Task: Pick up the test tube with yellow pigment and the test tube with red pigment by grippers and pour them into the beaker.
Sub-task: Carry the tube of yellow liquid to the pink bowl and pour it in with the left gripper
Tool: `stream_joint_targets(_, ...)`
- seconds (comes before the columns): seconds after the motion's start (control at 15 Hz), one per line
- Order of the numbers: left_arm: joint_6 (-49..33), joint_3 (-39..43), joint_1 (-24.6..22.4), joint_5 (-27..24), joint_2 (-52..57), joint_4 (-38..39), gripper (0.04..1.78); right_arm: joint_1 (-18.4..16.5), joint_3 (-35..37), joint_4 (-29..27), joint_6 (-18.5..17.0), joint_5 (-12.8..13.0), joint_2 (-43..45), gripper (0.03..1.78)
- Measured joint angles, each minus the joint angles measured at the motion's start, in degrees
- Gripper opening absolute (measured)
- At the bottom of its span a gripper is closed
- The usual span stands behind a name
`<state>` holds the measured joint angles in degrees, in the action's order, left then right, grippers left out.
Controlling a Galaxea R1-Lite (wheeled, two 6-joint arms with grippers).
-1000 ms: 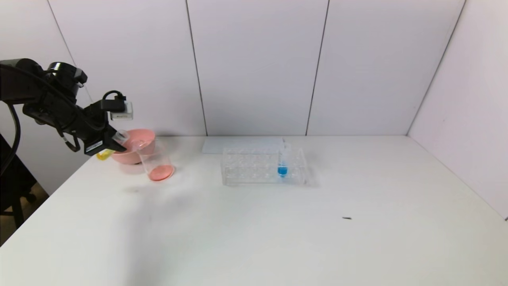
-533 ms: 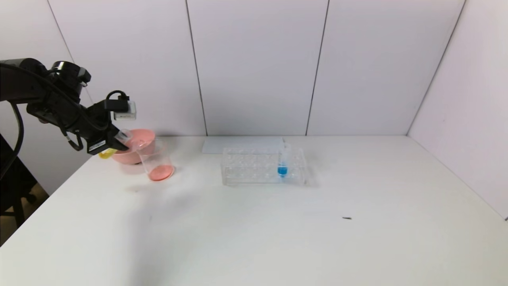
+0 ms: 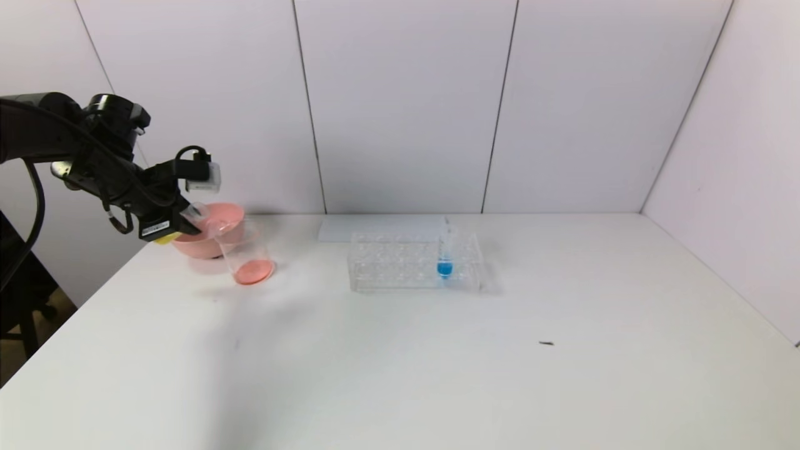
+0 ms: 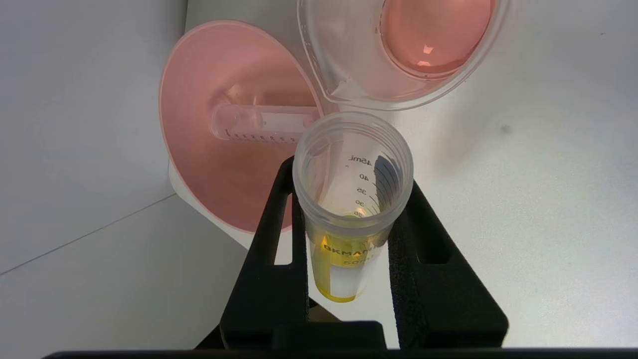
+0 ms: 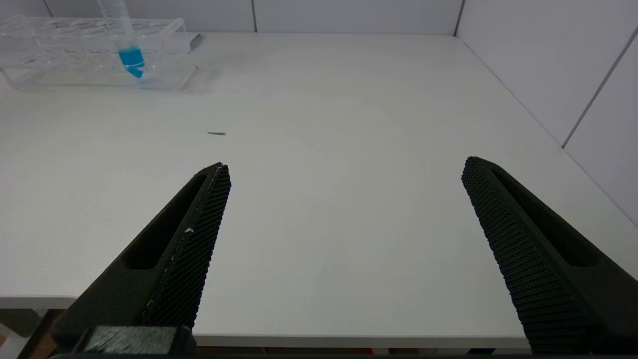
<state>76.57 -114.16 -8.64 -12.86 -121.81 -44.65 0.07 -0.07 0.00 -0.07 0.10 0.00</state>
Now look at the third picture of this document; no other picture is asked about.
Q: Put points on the white paper sheet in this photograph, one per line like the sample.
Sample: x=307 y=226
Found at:
x=337 y=230

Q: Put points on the black background furniture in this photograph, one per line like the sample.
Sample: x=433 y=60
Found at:
x=22 y=281

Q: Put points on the clear plastic test tube rack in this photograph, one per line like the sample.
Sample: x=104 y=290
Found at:
x=387 y=269

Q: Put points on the test tube with blue pigment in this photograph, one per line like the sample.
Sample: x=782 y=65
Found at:
x=444 y=269

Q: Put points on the orange and black left arm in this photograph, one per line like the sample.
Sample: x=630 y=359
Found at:
x=56 y=131

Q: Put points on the clear glass beaker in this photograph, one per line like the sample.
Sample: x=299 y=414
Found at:
x=253 y=265

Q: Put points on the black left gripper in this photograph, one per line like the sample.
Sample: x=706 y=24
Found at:
x=160 y=226

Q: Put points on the pink bowl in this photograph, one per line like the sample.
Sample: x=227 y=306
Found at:
x=200 y=249

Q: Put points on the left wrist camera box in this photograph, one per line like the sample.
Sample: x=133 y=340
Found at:
x=203 y=177

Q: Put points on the test tube with yellow pigment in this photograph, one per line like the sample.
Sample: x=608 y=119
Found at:
x=197 y=214

